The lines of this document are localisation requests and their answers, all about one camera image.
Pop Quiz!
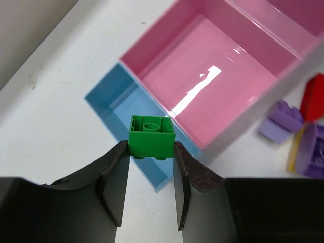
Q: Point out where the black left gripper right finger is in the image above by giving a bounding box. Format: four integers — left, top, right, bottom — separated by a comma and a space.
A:
173, 142, 323, 242

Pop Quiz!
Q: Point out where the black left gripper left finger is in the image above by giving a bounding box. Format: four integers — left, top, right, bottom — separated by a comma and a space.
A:
1, 140, 130, 242

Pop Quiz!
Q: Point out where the small green lego brick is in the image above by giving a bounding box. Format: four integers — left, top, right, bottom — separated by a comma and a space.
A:
128, 115, 176, 160

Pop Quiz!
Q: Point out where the purple yellow round lego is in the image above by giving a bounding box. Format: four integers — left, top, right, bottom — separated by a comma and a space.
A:
286, 123, 323, 179

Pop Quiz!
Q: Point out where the lavender lego piece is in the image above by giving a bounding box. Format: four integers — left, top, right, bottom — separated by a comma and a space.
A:
258, 100, 304, 144

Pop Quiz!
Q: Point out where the red curved lego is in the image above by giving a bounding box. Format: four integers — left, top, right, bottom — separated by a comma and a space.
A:
300, 73, 324, 122

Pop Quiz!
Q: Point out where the large pink bin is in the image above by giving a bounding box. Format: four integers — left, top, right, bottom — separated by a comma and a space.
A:
121, 1, 303, 149

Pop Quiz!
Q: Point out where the small pink bin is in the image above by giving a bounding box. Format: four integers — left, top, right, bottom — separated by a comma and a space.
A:
232, 1, 323, 57

